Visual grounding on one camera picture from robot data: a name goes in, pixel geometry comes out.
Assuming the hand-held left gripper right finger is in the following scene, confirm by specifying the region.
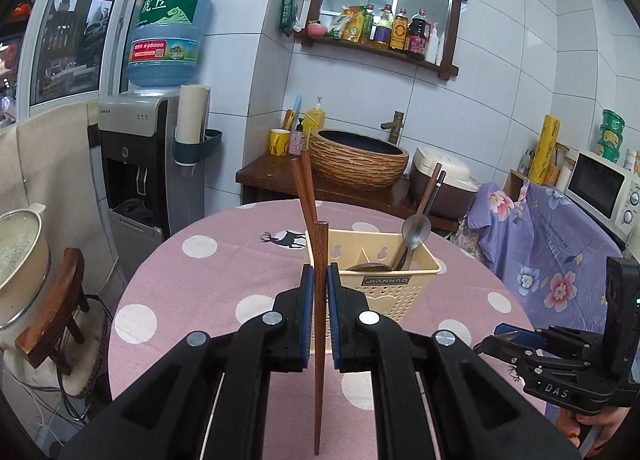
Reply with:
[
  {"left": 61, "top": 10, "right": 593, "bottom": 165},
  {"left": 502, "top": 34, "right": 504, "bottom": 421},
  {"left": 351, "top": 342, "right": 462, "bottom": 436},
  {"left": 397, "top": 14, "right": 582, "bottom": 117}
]
[{"left": 326, "top": 262, "right": 583, "bottom": 460}]

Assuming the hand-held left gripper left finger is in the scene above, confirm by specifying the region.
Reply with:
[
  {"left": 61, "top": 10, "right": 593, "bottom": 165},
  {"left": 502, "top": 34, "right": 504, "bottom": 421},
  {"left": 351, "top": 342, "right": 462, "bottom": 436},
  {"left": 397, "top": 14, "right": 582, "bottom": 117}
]
[{"left": 59, "top": 264, "right": 317, "bottom": 460}]

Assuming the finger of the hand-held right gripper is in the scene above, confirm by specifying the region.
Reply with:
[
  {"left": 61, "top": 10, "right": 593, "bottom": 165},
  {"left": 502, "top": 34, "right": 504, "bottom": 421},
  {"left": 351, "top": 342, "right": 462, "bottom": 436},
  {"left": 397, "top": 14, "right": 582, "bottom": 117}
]
[
  {"left": 494, "top": 322, "right": 546, "bottom": 347},
  {"left": 472, "top": 337, "right": 543, "bottom": 376}
]

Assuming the cream plastic utensil basket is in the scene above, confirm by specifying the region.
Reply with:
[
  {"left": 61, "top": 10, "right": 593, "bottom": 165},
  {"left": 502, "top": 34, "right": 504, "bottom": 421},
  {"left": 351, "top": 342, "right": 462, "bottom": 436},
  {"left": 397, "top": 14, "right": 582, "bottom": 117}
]
[{"left": 305, "top": 229, "right": 442, "bottom": 325}]

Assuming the wooden chopstick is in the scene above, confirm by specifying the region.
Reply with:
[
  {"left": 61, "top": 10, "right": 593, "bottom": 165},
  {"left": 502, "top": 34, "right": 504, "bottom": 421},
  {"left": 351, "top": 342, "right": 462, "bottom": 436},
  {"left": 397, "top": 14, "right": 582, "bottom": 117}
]
[
  {"left": 416, "top": 163, "right": 444, "bottom": 215},
  {"left": 302, "top": 149, "right": 319, "bottom": 225},
  {"left": 312, "top": 221, "right": 330, "bottom": 456},
  {"left": 291, "top": 154, "right": 315, "bottom": 241}
]

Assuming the metal spoon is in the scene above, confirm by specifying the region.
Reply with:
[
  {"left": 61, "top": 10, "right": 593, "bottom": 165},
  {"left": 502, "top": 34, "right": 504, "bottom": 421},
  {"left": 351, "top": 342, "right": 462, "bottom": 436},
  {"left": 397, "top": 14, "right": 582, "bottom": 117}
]
[{"left": 395, "top": 214, "right": 432, "bottom": 271}]

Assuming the black chopstick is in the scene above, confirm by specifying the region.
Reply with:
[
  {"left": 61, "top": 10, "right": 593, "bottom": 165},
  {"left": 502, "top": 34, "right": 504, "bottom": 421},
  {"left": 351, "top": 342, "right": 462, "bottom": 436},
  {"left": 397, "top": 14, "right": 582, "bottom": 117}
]
[{"left": 425, "top": 171, "right": 447, "bottom": 218}]

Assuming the person's right hand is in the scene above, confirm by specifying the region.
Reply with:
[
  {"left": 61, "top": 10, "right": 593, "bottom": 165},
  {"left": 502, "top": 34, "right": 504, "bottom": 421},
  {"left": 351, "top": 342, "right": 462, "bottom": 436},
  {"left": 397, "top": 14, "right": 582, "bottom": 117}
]
[{"left": 557, "top": 402, "right": 640, "bottom": 460}]

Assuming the purple floral cloth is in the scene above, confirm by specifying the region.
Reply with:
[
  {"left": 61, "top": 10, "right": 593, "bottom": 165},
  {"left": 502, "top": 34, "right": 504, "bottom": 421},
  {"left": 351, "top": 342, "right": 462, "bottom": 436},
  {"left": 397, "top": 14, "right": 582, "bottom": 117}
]
[{"left": 465, "top": 181, "right": 626, "bottom": 441}]

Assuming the pink polka dot tablecloth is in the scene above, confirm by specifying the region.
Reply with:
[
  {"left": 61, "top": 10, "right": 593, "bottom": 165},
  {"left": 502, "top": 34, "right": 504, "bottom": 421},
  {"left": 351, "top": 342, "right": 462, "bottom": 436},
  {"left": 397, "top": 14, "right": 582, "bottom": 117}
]
[{"left": 107, "top": 200, "right": 546, "bottom": 441}]

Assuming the grey patterned cloth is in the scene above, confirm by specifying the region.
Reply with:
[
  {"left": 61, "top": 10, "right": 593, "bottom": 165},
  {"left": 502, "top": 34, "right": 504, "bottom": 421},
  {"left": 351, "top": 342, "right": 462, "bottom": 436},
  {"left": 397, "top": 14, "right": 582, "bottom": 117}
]
[{"left": 450, "top": 217, "right": 493, "bottom": 265}]

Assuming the dark wooden counter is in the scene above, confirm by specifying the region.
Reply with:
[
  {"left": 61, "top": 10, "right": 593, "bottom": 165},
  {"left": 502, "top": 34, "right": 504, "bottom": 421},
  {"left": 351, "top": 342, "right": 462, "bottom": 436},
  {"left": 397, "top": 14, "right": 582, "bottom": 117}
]
[{"left": 235, "top": 155, "right": 461, "bottom": 233}]

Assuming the white microwave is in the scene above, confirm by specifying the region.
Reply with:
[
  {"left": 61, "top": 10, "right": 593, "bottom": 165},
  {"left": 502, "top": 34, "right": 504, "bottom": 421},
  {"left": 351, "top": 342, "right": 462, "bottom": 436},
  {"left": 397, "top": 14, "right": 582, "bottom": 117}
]
[{"left": 565, "top": 150, "right": 640, "bottom": 245}]

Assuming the woven sink basin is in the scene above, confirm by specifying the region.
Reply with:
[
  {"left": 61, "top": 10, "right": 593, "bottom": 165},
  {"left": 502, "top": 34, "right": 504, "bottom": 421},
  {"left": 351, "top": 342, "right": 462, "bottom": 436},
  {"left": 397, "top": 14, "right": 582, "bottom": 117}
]
[{"left": 308, "top": 129, "right": 411, "bottom": 191}]

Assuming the wooden storage rack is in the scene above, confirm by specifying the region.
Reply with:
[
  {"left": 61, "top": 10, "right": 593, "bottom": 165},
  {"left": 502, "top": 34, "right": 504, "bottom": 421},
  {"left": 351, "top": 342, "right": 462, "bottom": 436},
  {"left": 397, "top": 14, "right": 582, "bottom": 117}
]
[{"left": 502, "top": 142, "right": 571, "bottom": 201}]

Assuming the yellow mug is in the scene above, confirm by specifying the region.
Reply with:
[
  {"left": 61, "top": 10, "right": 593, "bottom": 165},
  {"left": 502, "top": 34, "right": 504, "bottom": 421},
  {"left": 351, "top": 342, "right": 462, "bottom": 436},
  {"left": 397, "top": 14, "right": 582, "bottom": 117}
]
[{"left": 270, "top": 129, "right": 292, "bottom": 157}]

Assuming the brown white rice cooker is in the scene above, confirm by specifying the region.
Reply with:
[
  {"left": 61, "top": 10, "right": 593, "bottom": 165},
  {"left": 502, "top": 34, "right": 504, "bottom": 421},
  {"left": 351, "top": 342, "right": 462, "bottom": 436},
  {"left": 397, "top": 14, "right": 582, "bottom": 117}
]
[{"left": 409, "top": 146, "right": 482, "bottom": 221}]

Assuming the pink patterned pump bottle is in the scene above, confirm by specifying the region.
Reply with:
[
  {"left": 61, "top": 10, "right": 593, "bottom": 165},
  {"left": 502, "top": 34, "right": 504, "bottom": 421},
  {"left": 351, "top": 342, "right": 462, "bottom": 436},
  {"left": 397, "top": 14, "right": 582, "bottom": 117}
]
[{"left": 289, "top": 119, "right": 307, "bottom": 155}]

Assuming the yellow dish soap bottle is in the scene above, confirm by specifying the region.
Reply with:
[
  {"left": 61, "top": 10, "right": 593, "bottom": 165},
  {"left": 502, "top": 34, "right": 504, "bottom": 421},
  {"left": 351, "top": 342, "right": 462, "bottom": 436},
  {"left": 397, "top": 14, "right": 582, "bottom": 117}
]
[{"left": 303, "top": 96, "right": 327, "bottom": 138}]

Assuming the bamboo faucet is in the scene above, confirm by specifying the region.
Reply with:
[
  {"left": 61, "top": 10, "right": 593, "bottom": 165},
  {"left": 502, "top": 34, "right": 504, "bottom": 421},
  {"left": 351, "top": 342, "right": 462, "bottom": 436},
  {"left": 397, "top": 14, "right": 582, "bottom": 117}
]
[{"left": 381, "top": 111, "right": 406, "bottom": 145}]

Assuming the dark plastic holder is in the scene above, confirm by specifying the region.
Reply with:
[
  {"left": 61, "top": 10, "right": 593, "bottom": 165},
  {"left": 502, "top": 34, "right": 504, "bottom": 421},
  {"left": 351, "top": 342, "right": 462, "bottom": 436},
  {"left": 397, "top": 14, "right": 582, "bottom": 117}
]
[{"left": 174, "top": 129, "right": 223, "bottom": 165}]

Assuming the yellow wrap roll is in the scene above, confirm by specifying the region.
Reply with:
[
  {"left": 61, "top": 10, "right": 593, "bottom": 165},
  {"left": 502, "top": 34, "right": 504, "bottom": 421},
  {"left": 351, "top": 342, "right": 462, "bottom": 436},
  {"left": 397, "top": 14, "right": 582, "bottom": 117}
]
[{"left": 528, "top": 114, "right": 561, "bottom": 185}]

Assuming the grey water dispenser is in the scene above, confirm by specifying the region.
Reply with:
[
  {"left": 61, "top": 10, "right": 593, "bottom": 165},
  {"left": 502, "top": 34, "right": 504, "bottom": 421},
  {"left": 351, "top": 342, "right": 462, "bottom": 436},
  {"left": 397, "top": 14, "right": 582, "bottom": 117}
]
[{"left": 97, "top": 94, "right": 183, "bottom": 243}]

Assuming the dark wooden chair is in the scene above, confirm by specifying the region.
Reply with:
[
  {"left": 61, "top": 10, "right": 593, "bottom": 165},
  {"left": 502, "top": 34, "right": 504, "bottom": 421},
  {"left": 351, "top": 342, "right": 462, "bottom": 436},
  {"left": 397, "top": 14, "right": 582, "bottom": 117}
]
[{"left": 15, "top": 247, "right": 91, "bottom": 383}]

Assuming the wooden framed mirror shelf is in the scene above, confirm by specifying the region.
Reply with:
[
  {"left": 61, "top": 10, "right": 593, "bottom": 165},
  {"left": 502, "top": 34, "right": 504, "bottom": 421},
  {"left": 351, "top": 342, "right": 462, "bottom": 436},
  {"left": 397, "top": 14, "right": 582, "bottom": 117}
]
[{"left": 294, "top": 0, "right": 470, "bottom": 82}]

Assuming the white squeeze bottle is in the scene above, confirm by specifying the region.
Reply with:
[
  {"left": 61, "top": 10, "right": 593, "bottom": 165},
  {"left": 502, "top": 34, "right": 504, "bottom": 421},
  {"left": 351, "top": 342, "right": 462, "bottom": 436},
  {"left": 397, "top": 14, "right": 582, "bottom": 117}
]
[{"left": 425, "top": 22, "right": 446, "bottom": 65}]

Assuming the purple label bottle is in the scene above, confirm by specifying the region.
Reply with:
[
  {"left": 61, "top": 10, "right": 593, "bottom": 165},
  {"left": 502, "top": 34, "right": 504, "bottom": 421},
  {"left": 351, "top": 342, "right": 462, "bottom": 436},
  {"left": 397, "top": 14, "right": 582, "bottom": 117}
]
[{"left": 373, "top": 4, "right": 393, "bottom": 49}]

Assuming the dark sauce bottle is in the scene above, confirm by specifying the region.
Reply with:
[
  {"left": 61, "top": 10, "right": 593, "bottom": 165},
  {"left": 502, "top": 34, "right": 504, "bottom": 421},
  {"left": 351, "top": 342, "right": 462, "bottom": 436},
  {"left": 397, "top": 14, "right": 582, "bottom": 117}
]
[{"left": 406, "top": 8, "right": 428, "bottom": 59}]

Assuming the orange label bottle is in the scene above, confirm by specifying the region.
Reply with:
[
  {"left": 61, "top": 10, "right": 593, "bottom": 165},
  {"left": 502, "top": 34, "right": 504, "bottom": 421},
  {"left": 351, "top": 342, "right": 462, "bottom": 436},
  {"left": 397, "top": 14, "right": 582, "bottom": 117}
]
[{"left": 389, "top": 8, "right": 408, "bottom": 52}]

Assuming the yellow snack bag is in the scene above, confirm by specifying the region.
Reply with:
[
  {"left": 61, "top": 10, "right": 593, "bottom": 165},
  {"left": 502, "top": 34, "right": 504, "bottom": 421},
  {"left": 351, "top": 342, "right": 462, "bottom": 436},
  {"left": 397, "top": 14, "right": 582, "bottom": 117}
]
[{"left": 327, "top": 7, "right": 363, "bottom": 43}]

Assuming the cream cooking pot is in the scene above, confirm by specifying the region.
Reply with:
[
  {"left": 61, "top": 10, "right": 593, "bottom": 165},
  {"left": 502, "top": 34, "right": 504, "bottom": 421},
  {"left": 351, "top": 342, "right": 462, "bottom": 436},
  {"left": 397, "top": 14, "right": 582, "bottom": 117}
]
[{"left": 0, "top": 204, "right": 52, "bottom": 346}]

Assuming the green hanging packet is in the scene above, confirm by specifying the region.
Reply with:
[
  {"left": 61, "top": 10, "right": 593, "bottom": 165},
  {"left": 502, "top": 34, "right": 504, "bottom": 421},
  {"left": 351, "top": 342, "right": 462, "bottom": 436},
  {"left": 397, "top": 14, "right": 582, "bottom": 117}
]
[{"left": 278, "top": 0, "right": 299, "bottom": 38}]

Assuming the blue water jug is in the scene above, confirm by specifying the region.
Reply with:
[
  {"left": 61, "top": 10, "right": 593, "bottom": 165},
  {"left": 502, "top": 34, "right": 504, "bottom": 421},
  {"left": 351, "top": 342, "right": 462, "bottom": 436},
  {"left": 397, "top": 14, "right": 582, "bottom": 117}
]
[{"left": 125, "top": 0, "right": 217, "bottom": 89}]

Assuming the black cable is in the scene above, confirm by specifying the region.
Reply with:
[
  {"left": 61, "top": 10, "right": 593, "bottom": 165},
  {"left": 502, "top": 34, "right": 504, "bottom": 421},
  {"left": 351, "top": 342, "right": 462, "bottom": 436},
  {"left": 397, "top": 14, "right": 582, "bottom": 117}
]
[{"left": 55, "top": 292, "right": 118, "bottom": 423}]

